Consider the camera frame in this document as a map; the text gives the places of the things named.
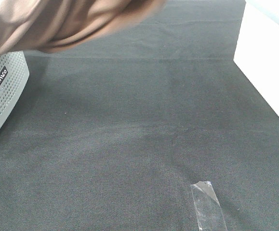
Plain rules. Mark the brown microfibre towel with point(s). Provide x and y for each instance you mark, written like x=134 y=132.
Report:
x=56 y=25

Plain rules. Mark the black table cloth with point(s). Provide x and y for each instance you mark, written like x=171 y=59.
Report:
x=110 y=135

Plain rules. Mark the clear adhesive tape strip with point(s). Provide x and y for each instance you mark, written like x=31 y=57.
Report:
x=209 y=214

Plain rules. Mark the grey perforated laundry basket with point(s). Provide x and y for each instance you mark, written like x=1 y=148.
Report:
x=14 y=74

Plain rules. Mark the white plastic bin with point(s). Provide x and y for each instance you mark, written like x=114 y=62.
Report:
x=257 y=49

